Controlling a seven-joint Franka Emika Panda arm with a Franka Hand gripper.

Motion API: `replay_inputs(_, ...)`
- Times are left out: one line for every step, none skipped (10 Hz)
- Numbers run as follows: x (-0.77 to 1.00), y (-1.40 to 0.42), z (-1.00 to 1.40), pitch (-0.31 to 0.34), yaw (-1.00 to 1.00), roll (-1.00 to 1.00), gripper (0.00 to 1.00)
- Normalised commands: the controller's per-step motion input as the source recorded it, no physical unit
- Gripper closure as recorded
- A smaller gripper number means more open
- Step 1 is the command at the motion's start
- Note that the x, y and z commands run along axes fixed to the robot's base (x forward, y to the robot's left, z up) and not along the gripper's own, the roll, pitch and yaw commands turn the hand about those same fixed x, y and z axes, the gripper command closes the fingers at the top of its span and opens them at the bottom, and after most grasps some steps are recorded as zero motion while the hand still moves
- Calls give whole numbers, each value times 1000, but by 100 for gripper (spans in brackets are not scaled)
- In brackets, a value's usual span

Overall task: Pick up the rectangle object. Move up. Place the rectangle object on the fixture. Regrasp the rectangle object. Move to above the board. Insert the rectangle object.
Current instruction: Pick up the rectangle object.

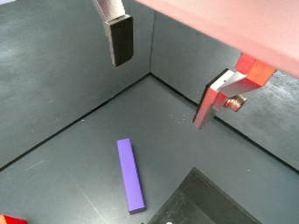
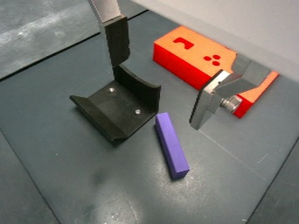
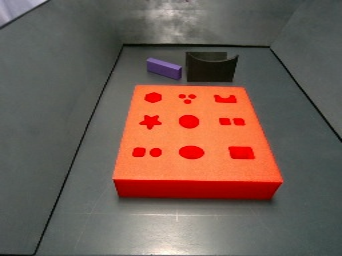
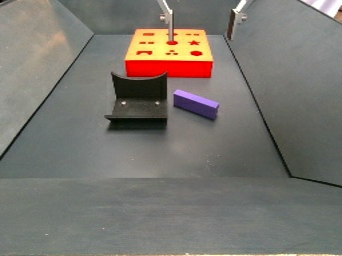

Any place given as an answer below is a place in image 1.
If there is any purple rectangular block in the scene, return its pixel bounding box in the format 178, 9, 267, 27
116, 138, 146, 214

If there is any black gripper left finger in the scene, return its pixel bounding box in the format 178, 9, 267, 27
92, 0, 133, 67

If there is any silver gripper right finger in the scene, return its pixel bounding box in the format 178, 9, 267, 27
192, 53, 276, 129

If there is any black curved fixture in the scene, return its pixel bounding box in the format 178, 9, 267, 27
147, 168, 262, 224

